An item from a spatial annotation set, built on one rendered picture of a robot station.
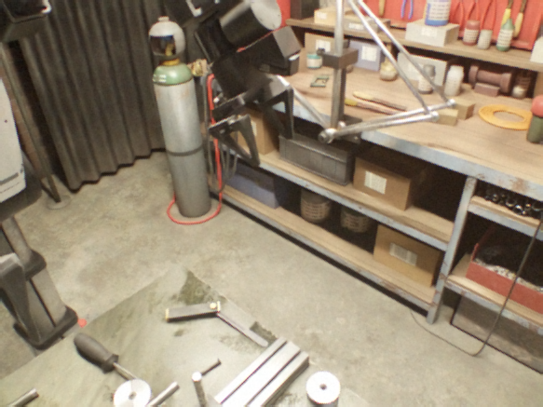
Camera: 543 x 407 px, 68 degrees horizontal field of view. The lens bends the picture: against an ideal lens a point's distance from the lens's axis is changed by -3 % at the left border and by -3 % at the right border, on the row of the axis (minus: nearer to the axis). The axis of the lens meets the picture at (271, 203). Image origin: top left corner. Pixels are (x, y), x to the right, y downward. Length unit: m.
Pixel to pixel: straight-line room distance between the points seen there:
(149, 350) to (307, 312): 1.24
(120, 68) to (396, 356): 2.34
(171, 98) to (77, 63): 0.83
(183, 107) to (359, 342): 1.40
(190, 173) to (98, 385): 1.71
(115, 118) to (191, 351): 2.37
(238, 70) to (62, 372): 0.58
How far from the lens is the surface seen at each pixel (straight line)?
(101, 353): 0.79
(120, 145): 3.08
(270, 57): 0.56
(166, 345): 0.80
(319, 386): 0.68
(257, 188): 2.35
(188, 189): 2.42
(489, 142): 1.65
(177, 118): 2.21
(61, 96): 2.81
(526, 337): 1.91
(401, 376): 1.82
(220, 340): 0.78
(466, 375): 1.90
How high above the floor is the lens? 1.51
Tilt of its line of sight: 36 degrees down
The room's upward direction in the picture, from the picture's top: 2 degrees counter-clockwise
